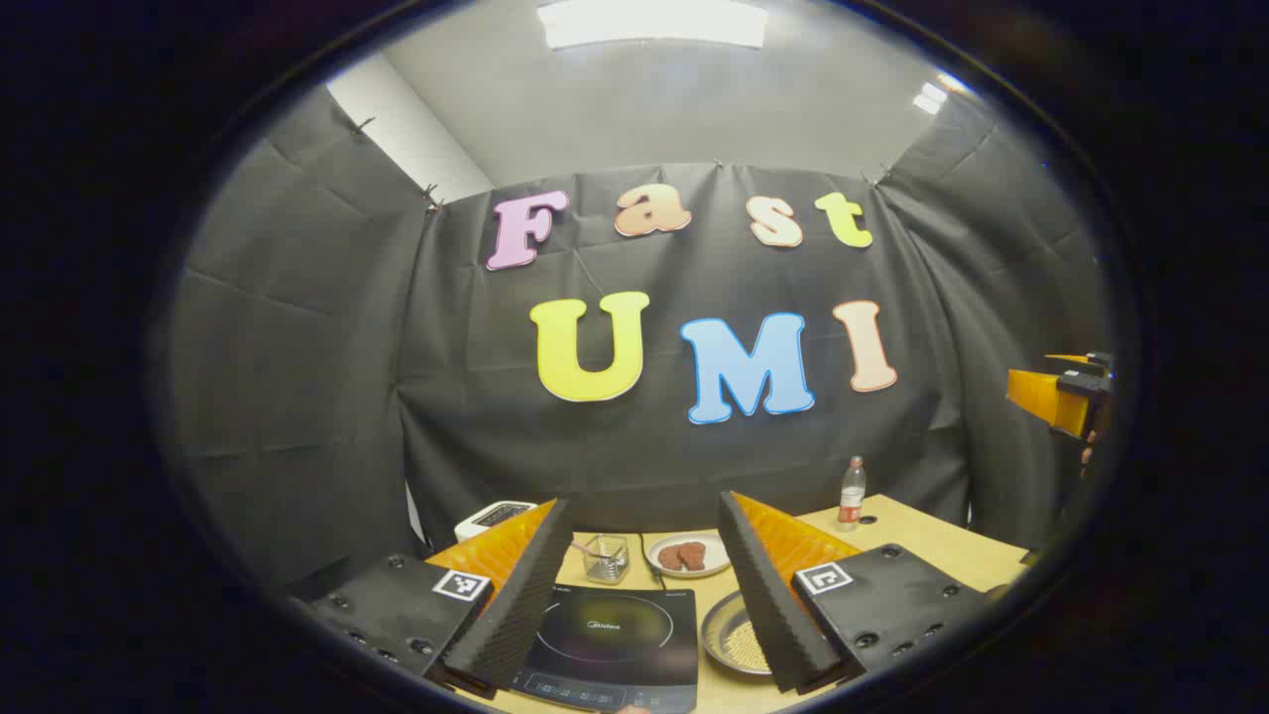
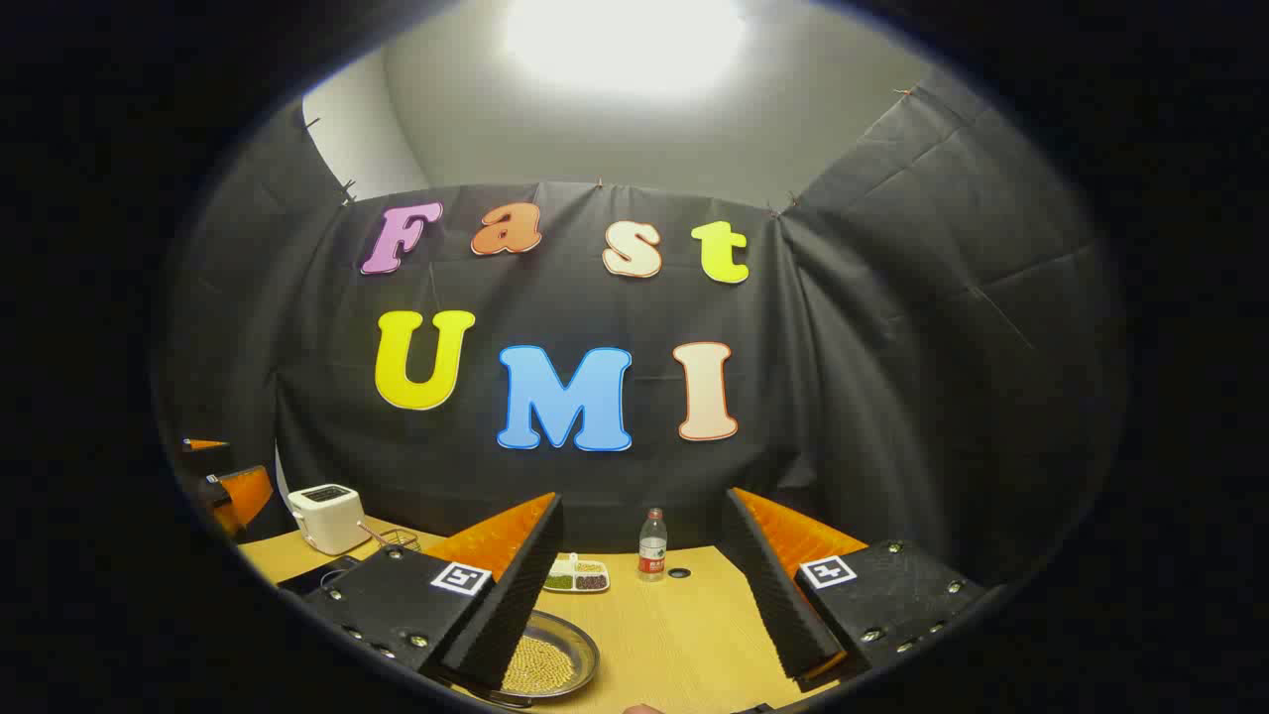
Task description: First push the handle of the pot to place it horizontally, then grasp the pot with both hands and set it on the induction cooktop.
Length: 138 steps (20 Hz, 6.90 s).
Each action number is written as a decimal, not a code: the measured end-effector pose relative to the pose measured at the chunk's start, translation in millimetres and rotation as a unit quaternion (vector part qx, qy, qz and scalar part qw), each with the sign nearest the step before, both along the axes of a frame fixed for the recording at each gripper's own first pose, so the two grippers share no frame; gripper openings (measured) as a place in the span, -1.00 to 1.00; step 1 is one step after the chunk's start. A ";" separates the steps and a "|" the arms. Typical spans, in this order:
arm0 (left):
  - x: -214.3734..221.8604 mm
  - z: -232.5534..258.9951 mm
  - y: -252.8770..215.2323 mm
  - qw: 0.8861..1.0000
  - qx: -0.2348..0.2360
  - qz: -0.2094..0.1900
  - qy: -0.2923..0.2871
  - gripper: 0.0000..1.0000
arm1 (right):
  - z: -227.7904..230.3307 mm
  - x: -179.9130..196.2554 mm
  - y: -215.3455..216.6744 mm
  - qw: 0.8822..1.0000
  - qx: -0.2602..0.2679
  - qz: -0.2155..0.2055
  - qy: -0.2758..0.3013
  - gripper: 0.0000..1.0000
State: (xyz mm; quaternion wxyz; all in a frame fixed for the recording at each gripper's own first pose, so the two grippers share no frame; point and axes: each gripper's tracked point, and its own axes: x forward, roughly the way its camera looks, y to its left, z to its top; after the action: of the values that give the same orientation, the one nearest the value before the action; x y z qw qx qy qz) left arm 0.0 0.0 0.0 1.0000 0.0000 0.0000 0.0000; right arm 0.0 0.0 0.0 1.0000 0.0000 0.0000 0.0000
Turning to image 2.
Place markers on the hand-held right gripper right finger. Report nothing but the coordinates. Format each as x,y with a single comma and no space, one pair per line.
773,605

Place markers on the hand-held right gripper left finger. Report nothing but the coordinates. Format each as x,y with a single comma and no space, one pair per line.
516,615

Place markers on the white divided bean dish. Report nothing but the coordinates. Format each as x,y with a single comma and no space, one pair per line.
577,575

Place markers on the white toaster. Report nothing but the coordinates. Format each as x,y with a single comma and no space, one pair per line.
327,516

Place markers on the clear bottle with red label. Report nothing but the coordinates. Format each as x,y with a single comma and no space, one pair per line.
652,545

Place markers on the heap of soybeans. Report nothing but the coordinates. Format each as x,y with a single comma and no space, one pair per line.
540,666

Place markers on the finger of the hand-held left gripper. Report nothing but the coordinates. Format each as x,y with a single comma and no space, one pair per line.
243,491
203,454

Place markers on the black backdrop cloth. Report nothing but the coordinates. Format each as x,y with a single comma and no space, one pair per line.
595,476

